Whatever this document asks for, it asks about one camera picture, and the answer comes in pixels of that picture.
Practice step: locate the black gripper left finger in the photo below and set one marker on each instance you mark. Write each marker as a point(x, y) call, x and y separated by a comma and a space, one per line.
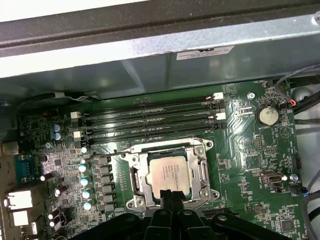
point(162, 225)

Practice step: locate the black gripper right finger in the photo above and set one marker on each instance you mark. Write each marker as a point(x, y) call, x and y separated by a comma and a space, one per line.
point(185, 225)

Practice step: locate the silver CPU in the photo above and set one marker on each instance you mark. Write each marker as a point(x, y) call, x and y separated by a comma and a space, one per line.
point(167, 172)

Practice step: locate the metal socket cover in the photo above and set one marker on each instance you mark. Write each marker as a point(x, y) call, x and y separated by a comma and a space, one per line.
point(143, 172)

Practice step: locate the CPU socket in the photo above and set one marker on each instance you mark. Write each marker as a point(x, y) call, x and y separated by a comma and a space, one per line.
point(137, 200)

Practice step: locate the black RAM slot white clips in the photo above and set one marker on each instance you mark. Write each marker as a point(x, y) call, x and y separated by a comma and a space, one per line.
point(150, 105)
point(150, 125)

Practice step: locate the green motherboard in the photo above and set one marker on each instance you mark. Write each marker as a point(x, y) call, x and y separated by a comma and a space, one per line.
point(237, 140)

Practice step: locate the internal USB port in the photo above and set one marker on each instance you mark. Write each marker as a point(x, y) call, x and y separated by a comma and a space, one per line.
point(273, 178)

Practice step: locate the round coin battery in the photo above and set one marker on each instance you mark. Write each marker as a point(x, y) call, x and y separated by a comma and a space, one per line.
point(267, 115)

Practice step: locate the blue rear port connector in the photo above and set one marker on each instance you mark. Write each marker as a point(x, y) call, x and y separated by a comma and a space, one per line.
point(25, 170)

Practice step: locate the white case label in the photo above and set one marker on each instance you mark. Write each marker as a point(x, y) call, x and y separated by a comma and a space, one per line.
point(205, 52)

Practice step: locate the black PC case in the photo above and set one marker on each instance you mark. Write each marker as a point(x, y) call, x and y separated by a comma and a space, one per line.
point(150, 25)

